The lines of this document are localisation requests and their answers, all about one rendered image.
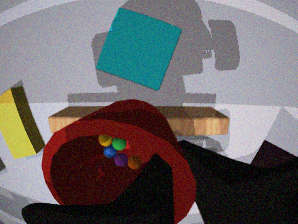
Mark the yellow rectangular block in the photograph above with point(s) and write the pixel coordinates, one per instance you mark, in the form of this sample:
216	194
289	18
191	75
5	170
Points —
17	124

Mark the orange marble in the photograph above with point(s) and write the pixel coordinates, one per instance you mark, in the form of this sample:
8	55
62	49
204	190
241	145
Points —
134	162

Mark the green marble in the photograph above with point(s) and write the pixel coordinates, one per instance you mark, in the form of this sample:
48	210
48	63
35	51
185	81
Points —
118	144

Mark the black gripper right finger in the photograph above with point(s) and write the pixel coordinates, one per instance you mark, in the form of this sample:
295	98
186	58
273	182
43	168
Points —
231	192

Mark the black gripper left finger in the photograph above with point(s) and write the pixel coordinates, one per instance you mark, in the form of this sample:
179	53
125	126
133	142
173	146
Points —
149	200

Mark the beige flat rectangular slab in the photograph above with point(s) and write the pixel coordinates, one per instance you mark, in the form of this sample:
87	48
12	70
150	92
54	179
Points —
2	166

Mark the blue marble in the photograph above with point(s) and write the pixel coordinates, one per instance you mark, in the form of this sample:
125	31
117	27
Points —
110	152

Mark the brown wooden block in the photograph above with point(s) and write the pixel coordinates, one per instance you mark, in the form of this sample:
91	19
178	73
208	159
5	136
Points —
185	121

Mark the yellow marble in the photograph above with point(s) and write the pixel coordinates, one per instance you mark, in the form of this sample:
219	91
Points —
105	140

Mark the purple marble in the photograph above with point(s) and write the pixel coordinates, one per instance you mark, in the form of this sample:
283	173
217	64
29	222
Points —
121	159

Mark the red cup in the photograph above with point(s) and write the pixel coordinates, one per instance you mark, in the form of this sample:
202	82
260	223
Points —
77	172

